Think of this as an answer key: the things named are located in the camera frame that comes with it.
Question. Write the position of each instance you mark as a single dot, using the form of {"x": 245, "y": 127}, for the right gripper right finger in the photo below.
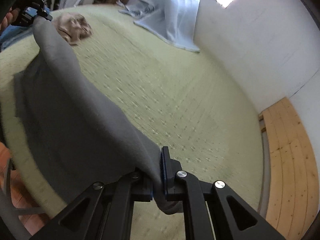
{"x": 211, "y": 211}

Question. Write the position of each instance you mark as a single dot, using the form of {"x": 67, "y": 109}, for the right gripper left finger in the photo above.
{"x": 102, "y": 211}

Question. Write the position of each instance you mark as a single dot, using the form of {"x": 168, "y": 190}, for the dark grey smile sweatshirt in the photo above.
{"x": 76, "y": 134}

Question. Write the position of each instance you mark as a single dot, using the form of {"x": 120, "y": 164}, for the person left hand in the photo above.
{"x": 9, "y": 18}

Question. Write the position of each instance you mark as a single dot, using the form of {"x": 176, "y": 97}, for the blue garment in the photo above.
{"x": 13, "y": 34}

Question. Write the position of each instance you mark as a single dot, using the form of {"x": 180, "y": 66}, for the pink garment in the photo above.
{"x": 72, "y": 27}

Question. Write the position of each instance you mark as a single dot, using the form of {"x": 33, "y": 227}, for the wooden headboard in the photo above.
{"x": 294, "y": 184}

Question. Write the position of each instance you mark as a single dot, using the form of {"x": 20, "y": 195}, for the light blue blanket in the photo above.
{"x": 173, "y": 21}

